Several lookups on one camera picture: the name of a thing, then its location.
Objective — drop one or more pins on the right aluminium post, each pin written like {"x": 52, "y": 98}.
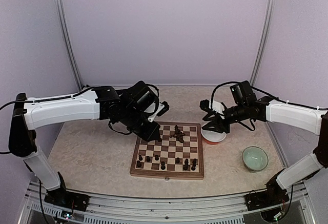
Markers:
{"x": 263, "y": 40}

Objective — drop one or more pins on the left aluminium post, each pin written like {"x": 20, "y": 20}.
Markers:
{"x": 68, "y": 45}

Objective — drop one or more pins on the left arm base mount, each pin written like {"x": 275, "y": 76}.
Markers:
{"x": 63, "y": 198}

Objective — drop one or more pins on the aluminium front rail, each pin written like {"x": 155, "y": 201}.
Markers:
{"x": 103, "y": 208}

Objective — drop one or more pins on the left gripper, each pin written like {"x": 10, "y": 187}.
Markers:
{"x": 148, "y": 136}

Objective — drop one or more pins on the dark knight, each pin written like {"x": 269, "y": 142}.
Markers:
{"x": 186, "y": 166}

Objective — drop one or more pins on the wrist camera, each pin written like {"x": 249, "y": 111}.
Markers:
{"x": 162, "y": 109}
{"x": 208, "y": 106}

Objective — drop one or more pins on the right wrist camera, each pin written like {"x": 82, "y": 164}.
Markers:
{"x": 208, "y": 106}

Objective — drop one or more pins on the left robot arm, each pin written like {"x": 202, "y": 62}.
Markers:
{"x": 135, "y": 107}

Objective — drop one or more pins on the wooden chess board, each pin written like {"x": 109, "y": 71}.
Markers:
{"x": 168, "y": 150}

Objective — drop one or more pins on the white and orange bowl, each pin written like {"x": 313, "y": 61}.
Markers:
{"x": 212, "y": 137}

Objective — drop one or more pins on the dark pawn front centre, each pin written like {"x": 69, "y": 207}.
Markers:
{"x": 163, "y": 167}

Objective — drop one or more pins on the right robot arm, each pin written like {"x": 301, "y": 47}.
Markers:
{"x": 271, "y": 109}

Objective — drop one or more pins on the green glass bowl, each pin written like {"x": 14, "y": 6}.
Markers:
{"x": 255, "y": 158}

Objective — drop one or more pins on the dark rook corner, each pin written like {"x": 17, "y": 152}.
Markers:
{"x": 193, "y": 167}

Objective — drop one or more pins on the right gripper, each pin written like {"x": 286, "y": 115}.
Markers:
{"x": 217, "y": 121}

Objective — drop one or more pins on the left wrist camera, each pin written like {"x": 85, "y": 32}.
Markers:
{"x": 162, "y": 109}

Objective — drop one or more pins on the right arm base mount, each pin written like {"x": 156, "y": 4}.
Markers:
{"x": 266, "y": 199}

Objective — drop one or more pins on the aluminium post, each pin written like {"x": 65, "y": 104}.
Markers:
{"x": 68, "y": 45}
{"x": 263, "y": 40}

